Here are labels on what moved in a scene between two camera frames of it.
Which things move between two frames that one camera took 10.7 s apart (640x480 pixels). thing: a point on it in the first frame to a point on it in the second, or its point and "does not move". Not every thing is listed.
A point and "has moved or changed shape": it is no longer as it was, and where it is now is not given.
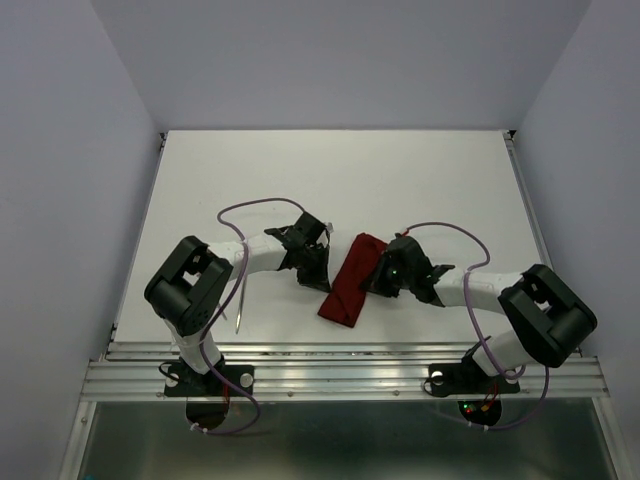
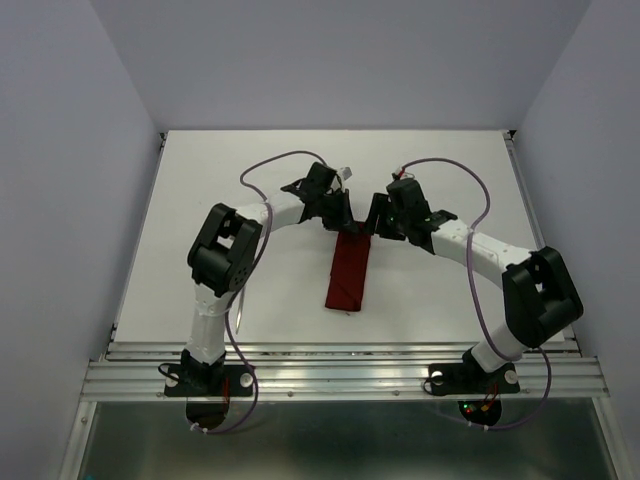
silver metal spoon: [238, 316] does not move
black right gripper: [376, 283] to [380, 203]
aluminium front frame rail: [328, 370] does not move
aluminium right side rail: [540, 245] does not move
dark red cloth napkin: [349, 287] has moved or changed shape
